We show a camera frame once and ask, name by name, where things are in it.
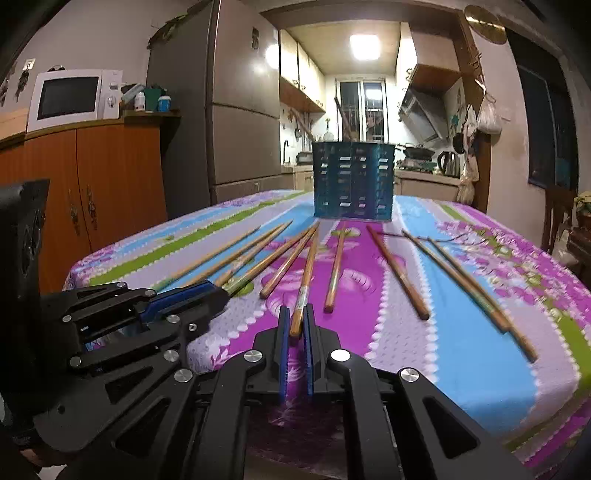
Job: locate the hanging beige cloth bag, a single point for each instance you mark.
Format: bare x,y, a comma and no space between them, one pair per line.
466,182

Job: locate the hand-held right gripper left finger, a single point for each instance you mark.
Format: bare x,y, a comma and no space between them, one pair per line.
284,355

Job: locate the beige wall cabinets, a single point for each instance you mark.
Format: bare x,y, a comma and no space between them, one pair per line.
300,74

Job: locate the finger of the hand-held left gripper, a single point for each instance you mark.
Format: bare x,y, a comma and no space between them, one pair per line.
180,297
203,314

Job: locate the orange wooden cabinet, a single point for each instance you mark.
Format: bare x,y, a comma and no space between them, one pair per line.
106,184

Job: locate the steel electric kettle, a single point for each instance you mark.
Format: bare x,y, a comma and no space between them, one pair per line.
449,165

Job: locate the black wok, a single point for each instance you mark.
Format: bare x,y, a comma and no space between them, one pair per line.
418,151

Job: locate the dark wooden chair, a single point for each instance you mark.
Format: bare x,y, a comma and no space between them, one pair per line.
556,217

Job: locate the square ceiling light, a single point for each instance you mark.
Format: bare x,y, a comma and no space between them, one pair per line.
364,47

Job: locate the grey refrigerator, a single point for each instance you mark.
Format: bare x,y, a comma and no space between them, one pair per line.
231,115

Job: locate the barred kitchen window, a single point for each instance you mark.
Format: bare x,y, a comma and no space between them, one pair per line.
360,110

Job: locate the fridge magnet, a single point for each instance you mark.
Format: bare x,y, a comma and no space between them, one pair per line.
255,39

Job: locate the white microwave oven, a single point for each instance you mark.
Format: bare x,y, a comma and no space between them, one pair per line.
69,99

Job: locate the clutter atop refrigerator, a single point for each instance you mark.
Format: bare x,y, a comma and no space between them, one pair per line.
166,30

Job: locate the slender wooden chopstick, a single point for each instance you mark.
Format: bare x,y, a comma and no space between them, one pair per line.
258,267
305,281
344,119
304,127

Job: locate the hanging white plastic bag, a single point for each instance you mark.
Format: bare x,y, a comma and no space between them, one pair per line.
489,117

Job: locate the gas stove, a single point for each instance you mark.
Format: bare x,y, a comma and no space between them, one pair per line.
418,164

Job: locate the bunch of wooden chopsticks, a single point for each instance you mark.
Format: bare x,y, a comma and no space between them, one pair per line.
398,273

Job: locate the white plastic bottle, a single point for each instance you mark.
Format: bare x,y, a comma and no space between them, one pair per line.
140,102

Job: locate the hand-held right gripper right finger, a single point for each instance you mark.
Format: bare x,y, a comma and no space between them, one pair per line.
308,355

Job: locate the flower wall sticker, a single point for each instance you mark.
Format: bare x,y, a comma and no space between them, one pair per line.
456,110

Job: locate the dark curtained window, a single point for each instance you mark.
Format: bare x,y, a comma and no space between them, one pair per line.
549,115

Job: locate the teal perforated chopstick holder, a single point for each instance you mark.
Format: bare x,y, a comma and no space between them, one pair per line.
353,180

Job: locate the steel range hood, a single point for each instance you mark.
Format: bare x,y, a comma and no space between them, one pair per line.
422,115

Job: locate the wall cabinet above hood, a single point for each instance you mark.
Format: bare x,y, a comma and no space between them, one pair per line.
427,60

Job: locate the floral striped tablecloth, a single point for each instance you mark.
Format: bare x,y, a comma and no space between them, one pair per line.
461,360

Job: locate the hanging black pan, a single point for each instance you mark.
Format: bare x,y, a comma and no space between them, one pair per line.
458,144

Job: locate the green container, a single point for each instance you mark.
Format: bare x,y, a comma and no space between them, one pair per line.
152,99

